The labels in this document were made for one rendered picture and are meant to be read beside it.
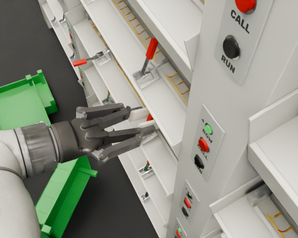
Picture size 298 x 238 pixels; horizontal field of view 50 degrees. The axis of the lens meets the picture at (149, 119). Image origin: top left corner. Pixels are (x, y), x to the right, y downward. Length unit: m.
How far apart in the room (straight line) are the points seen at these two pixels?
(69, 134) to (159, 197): 0.37
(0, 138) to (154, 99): 0.26
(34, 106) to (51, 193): 0.49
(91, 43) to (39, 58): 0.83
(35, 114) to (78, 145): 0.85
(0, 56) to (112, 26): 1.20
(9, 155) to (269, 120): 0.41
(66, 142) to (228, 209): 0.29
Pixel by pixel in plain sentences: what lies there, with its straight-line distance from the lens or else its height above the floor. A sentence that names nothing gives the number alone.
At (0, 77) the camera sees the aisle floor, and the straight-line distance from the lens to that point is 1.72.
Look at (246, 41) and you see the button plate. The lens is 0.25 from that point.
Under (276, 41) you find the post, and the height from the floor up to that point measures 1.03.
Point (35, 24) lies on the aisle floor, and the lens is 1.95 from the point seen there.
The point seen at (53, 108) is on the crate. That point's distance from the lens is 1.48.
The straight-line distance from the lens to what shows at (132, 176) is 1.12.
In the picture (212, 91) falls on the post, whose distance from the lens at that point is 0.32.
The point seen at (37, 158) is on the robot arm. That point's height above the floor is 0.69.
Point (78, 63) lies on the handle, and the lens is 0.86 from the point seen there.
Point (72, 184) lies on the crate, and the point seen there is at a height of 0.00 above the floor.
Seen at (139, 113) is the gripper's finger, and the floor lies 0.62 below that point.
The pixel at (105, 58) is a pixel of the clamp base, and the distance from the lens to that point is 0.88.
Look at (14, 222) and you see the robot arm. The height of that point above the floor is 0.78.
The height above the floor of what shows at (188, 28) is 0.93.
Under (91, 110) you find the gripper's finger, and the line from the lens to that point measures 0.66.
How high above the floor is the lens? 1.17
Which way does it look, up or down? 56 degrees down
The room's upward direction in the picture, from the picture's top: straight up
